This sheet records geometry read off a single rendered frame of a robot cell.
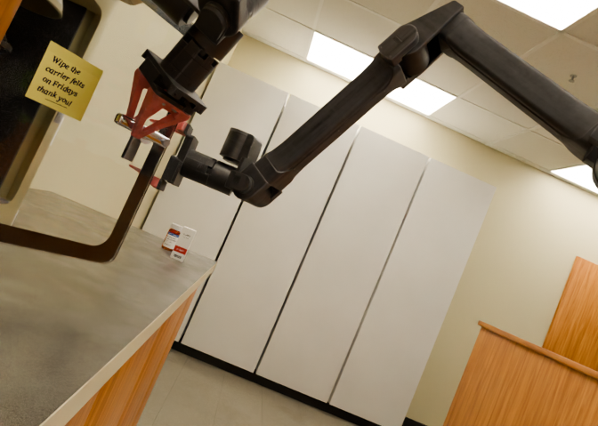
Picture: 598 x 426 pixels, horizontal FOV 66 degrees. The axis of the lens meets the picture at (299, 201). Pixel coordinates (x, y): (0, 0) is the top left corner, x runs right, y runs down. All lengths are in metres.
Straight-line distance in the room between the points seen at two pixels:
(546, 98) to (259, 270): 3.05
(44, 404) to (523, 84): 0.74
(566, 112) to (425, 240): 3.13
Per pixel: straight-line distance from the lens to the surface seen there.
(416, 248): 3.84
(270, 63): 4.32
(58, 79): 0.68
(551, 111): 0.80
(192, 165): 0.91
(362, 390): 3.94
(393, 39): 0.85
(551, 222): 4.89
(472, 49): 0.85
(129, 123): 0.68
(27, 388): 0.48
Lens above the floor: 1.14
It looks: 4 degrees up
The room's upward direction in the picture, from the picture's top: 23 degrees clockwise
